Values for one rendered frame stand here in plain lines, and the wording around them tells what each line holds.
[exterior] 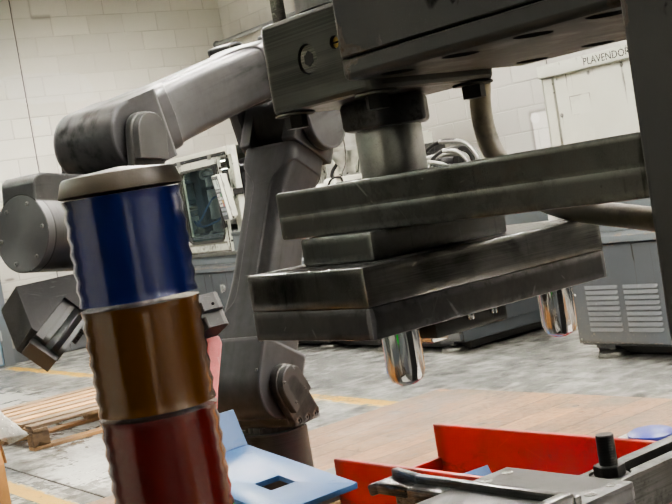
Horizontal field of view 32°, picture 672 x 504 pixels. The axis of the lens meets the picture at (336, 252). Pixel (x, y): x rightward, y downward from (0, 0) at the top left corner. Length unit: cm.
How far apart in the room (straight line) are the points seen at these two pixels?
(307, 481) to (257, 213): 35
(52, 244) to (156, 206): 50
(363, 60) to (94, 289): 24
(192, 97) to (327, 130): 17
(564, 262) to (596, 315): 604
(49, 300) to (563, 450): 41
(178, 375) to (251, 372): 66
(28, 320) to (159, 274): 51
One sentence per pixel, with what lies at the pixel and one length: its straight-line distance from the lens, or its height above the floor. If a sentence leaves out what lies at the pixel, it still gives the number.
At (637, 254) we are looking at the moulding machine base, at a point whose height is 58.
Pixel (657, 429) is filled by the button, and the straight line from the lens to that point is 103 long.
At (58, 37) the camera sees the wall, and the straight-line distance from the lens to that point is 1249.
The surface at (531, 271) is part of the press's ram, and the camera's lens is 64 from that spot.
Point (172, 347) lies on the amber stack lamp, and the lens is 36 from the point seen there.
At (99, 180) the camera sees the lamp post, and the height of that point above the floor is 119.
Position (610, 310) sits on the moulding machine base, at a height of 28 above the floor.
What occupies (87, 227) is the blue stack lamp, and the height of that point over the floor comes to 118.
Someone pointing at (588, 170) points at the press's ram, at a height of 117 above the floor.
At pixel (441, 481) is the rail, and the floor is 99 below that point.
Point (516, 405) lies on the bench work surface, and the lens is 138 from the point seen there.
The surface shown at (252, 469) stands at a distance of 85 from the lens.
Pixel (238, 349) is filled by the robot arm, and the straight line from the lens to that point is 104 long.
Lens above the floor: 118
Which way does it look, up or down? 3 degrees down
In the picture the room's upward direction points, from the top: 9 degrees counter-clockwise
